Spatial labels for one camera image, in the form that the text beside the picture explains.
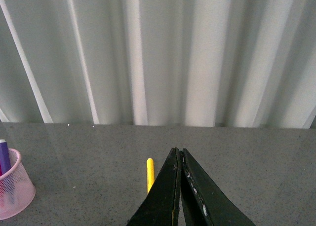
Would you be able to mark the purple marker pen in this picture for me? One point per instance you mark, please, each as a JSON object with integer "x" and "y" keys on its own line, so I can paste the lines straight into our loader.
{"x": 5, "y": 165}

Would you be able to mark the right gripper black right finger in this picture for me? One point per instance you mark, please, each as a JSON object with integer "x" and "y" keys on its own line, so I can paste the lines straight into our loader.
{"x": 203, "y": 202}

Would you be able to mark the pink mesh pen cup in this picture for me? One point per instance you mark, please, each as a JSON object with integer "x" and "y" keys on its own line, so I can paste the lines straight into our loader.
{"x": 24, "y": 192}

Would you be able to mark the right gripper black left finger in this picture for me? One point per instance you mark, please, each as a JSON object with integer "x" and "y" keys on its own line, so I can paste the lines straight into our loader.
{"x": 161, "y": 206}

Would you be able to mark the yellow marker pen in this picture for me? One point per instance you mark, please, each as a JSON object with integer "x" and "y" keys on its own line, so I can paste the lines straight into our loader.
{"x": 150, "y": 173}

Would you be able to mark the white pleated curtain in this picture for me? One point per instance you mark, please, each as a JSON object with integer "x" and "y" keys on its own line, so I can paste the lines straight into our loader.
{"x": 238, "y": 63}

